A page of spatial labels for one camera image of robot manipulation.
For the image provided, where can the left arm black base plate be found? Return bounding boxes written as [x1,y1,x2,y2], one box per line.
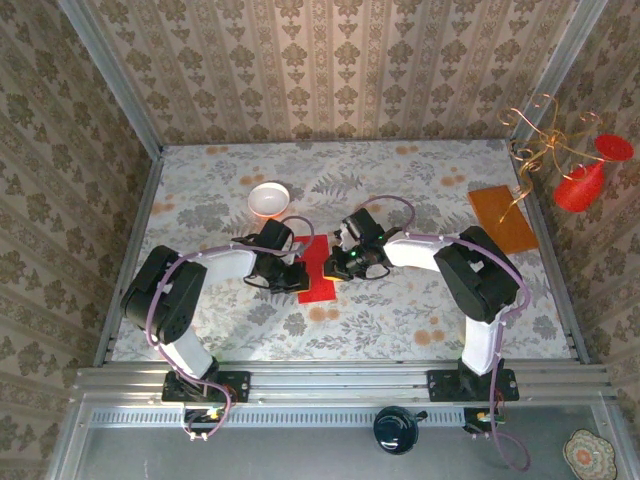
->
[161,370,251,404]

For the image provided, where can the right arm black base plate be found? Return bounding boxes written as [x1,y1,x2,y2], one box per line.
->
[427,368,520,403]

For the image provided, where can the orange wooden board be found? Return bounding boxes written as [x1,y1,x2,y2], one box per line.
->
[467,184,541,255]

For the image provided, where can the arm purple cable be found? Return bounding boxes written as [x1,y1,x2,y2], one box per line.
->
[357,194,532,474]
[148,215,316,444]

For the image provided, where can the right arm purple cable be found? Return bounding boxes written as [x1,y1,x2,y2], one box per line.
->
[357,194,532,474]

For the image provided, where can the small black controller board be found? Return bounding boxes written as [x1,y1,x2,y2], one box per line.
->
[462,407,507,435]
[182,407,227,435]

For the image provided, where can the perforated metal cable tray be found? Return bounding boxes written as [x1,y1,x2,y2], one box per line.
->
[87,405,466,429]

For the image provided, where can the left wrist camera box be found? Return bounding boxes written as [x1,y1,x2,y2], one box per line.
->
[257,218,309,254]

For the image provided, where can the patterned scalloped plate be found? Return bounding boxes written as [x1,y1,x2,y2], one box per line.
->
[563,428,617,480]

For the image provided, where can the red goblet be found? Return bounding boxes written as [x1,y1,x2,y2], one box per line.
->
[553,133,635,214]

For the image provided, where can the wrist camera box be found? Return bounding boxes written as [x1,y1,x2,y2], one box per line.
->
[333,207,387,247]
[257,218,309,254]

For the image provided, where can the gold wire stand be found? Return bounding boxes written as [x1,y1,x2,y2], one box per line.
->
[497,93,606,224]

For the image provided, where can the aluminium mounting rail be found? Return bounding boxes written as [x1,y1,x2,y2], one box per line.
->
[74,362,614,401]

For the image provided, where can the aluminium frame post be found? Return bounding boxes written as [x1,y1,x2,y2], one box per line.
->
[509,0,609,144]
[57,0,164,156]

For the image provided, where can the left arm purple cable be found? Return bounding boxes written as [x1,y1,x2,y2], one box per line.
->
[148,215,316,444]

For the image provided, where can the dark glossy ceramic mug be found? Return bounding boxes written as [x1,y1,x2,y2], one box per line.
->
[372,405,429,456]

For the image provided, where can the aluminium table side rail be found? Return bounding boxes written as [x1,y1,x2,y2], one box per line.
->
[93,147,165,366]
[507,139,591,364]

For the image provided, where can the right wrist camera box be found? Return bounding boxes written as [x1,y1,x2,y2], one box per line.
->
[333,207,387,247]

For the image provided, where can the red cloth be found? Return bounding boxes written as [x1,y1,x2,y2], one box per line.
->
[291,233,339,305]

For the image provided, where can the white bowl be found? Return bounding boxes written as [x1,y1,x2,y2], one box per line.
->
[247,182,291,219]

